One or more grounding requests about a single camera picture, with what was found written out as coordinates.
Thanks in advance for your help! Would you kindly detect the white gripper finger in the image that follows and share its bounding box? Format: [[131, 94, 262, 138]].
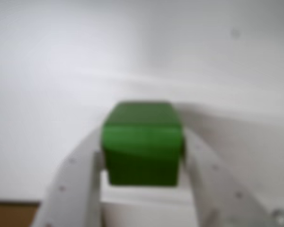
[[181, 133, 284, 227], [34, 129, 104, 227]]

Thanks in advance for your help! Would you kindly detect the green cube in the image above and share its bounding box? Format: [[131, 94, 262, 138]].
[[100, 101, 186, 188]]

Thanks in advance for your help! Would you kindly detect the brown cardboard box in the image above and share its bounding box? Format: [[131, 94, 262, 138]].
[[0, 200, 41, 227]]

